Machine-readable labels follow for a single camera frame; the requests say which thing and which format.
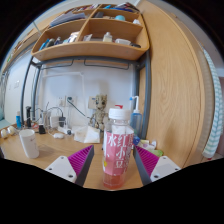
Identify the brown tree creature figurine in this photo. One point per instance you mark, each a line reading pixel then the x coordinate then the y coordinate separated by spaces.
pixel 100 106

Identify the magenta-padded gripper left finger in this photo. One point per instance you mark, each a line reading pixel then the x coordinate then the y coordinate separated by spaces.
pixel 63 166

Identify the black power adapter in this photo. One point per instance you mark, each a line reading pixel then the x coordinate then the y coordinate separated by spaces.
pixel 62 121

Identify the white power strip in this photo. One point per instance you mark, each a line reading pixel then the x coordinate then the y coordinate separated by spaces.
pixel 65 130

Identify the black upright stand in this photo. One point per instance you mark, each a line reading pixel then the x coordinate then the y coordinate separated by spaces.
pixel 28 116

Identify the wooden wardrobe side panel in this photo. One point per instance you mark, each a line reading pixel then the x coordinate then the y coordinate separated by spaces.
pixel 176 93

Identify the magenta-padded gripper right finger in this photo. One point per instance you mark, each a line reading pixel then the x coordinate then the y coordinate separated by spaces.
pixel 160 166

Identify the pink-labelled clear drink bottle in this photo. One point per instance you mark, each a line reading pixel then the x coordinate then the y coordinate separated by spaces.
pixel 117 153

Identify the small blue bottle white cap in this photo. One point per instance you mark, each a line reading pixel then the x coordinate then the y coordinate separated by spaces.
pixel 18 120

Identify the teal cushion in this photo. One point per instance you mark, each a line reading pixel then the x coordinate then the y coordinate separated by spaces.
pixel 1 115

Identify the white paper cup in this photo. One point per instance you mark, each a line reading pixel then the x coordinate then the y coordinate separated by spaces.
pixel 29 143

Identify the striped white green curtain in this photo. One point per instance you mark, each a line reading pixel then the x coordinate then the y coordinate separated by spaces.
pixel 215 116

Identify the crumpled white tissue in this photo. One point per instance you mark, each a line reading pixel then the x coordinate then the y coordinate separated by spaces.
pixel 86 135

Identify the small black box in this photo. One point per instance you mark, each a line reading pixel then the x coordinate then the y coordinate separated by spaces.
pixel 42 129

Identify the grey metal desk frame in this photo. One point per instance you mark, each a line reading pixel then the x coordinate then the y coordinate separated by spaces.
pixel 146 100

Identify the small green flat item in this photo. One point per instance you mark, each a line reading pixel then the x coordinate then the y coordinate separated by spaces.
pixel 157 152

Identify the wooden shelf unit with items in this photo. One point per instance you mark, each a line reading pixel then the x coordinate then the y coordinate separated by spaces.
pixel 90 50

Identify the small white oval case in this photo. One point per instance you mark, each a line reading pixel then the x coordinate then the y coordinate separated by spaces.
pixel 58 135

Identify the long wooden wall shelf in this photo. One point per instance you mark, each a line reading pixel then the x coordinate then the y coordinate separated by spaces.
pixel 23 50

